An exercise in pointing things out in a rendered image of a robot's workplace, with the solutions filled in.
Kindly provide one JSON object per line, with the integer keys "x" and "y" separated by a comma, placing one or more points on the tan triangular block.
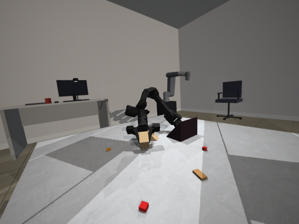
{"x": 144, "y": 140}
{"x": 154, "y": 137}

